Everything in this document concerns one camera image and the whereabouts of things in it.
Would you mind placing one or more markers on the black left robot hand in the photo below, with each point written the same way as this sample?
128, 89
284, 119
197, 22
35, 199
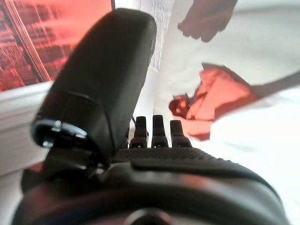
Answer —
100, 77

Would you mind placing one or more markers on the red garment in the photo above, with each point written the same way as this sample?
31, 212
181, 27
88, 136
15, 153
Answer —
222, 98

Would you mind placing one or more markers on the grey streaked rug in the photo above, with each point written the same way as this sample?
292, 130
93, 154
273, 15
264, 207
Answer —
161, 23

